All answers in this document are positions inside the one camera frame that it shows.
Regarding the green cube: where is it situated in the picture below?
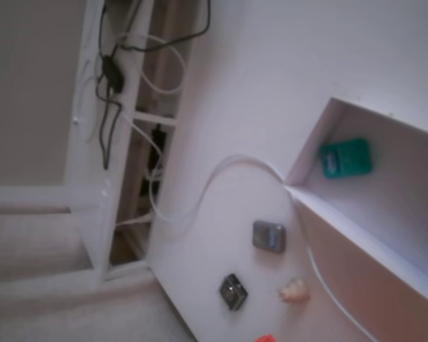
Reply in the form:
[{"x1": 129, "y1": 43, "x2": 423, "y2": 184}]
[{"x1": 319, "y1": 137, "x2": 374, "y2": 179}]

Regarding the small beige animal figurine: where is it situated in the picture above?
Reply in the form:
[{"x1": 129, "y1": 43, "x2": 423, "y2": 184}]
[{"x1": 278, "y1": 276, "x2": 312, "y2": 304}]

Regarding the black plug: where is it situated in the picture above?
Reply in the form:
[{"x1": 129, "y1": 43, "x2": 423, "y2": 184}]
[{"x1": 151, "y1": 123, "x2": 165, "y2": 168}]

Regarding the long white cable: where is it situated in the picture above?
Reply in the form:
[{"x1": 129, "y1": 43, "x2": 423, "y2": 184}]
[{"x1": 148, "y1": 153, "x2": 377, "y2": 342}]

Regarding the grey metal tin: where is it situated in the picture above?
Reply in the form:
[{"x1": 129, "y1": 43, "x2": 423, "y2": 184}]
[{"x1": 252, "y1": 219, "x2": 287, "y2": 254}]

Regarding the thick black cable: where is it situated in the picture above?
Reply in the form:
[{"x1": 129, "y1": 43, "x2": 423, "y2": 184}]
[{"x1": 95, "y1": 0, "x2": 212, "y2": 170}]

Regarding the black power adapter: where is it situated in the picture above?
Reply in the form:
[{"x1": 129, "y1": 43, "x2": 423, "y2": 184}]
[{"x1": 100, "y1": 55, "x2": 126, "y2": 95}]

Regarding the white metal frame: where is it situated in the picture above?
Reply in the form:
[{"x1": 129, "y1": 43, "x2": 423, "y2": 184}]
[{"x1": 64, "y1": 0, "x2": 197, "y2": 283}]

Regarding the dark square block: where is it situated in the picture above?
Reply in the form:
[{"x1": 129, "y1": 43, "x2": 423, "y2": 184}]
[{"x1": 218, "y1": 273, "x2": 249, "y2": 313}]

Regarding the coiled white cable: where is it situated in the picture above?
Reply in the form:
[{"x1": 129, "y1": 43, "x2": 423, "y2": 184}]
[{"x1": 120, "y1": 32, "x2": 187, "y2": 96}]

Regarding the white cardboard bin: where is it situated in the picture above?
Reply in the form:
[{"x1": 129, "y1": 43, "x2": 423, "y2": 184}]
[{"x1": 284, "y1": 96, "x2": 428, "y2": 304}]

